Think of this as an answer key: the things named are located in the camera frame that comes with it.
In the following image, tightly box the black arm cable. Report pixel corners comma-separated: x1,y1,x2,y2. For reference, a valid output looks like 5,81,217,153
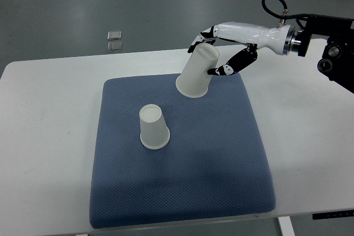
262,0,289,28

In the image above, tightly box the blue quilted cushion mat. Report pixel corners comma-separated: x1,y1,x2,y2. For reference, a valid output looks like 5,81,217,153
90,74,276,229

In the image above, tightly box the black table control panel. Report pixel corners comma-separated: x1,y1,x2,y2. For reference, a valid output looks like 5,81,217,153
312,210,354,220

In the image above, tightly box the white table leg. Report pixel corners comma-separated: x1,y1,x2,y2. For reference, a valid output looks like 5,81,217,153
277,216,295,236

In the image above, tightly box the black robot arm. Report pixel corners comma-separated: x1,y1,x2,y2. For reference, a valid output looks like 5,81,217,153
188,14,353,92

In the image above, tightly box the white paper cup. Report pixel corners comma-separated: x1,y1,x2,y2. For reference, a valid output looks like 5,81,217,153
139,104,170,150
175,43,220,98

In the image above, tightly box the lower metal floor plate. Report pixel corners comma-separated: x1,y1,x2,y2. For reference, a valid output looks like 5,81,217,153
107,41,122,53

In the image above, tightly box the metal floor plate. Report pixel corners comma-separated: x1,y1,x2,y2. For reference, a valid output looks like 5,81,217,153
107,30,122,40
107,41,122,53

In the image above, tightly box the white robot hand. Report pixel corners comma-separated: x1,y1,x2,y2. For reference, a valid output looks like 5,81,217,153
188,22,295,76

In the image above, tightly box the upper metal floor plate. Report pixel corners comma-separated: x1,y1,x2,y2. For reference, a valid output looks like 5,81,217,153
107,30,122,40

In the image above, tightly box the white paper cup on mat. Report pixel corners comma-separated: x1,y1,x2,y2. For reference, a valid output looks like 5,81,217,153
139,104,170,150

